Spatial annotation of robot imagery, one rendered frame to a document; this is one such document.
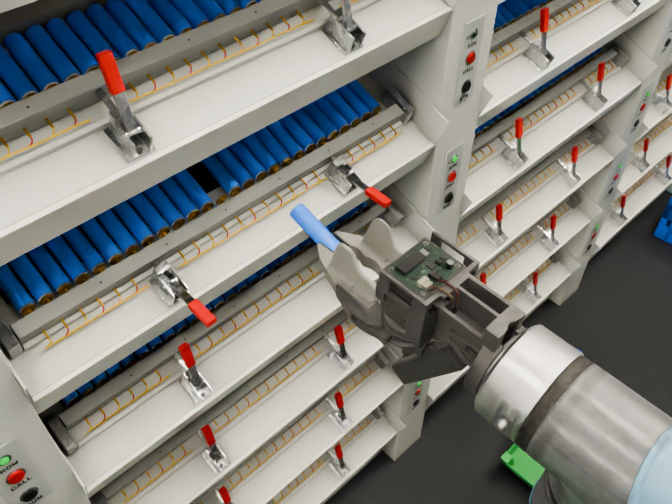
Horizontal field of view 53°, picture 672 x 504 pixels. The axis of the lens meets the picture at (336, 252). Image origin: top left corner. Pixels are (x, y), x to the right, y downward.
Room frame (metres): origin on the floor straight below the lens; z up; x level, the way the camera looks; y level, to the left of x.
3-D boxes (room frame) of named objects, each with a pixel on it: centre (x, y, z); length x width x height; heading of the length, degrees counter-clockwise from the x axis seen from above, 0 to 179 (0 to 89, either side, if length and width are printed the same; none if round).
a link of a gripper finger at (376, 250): (0.46, -0.04, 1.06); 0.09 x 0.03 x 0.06; 40
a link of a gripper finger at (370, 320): (0.40, -0.04, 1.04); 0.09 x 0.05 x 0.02; 48
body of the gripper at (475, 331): (0.37, -0.10, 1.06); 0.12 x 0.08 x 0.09; 44
